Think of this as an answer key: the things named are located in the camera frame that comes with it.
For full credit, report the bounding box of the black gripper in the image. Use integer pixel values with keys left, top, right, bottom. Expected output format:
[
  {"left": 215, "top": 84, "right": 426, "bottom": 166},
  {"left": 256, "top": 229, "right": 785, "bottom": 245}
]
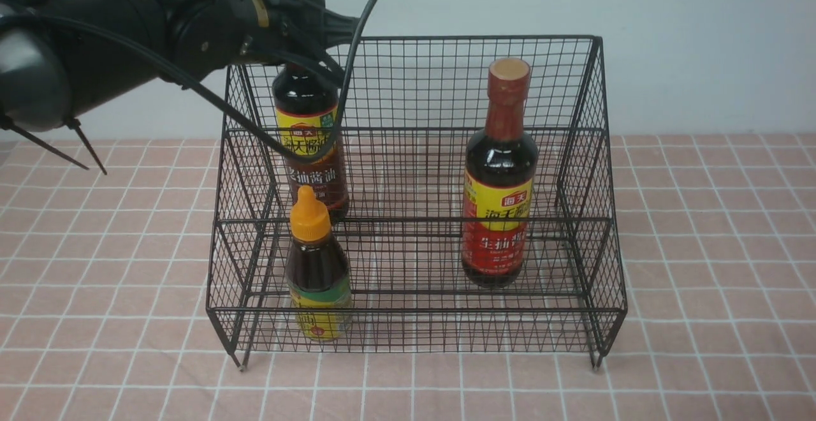
[{"left": 225, "top": 0, "right": 360, "bottom": 77}]

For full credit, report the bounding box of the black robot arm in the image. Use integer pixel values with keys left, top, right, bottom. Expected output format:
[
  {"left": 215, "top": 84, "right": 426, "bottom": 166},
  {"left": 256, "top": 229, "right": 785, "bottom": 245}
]
[{"left": 1, "top": 0, "right": 360, "bottom": 131}]

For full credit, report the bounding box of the dark soy sauce bottle brown label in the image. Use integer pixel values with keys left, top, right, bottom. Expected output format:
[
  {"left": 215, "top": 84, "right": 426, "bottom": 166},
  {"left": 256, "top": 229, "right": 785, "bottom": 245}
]
[{"left": 273, "top": 63, "right": 349, "bottom": 223}]

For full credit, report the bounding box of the small bottle orange cap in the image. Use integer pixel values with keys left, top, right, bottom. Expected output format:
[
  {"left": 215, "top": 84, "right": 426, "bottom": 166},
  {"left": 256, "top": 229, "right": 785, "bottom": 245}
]
[{"left": 285, "top": 186, "right": 353, "bottom": 342}]

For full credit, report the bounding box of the soy sauce bottle red label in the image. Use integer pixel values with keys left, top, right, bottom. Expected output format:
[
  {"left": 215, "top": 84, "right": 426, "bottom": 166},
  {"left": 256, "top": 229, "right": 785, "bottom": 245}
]
[{"left": 462, "top": 57, "right": 538, "bottom": 288}]

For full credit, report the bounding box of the black cable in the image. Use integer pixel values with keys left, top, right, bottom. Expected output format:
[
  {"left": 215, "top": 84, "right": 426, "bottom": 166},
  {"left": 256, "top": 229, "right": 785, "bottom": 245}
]
[{"left": 0, "top": 0, "right": 399, "bottom": 165}]

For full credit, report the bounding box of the pink checkered tablecloth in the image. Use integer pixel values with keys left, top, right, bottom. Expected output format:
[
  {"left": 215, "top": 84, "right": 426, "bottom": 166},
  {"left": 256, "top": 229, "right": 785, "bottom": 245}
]
[{"left": 1, "top": 134, "right": 815, "bottom": 420}]

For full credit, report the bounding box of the black wire mesh shelf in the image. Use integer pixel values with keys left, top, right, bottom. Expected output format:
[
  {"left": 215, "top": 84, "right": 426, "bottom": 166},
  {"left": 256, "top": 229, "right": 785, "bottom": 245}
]
[{"left": 206, "top": 35, "right": 629, "bottom": 369}]

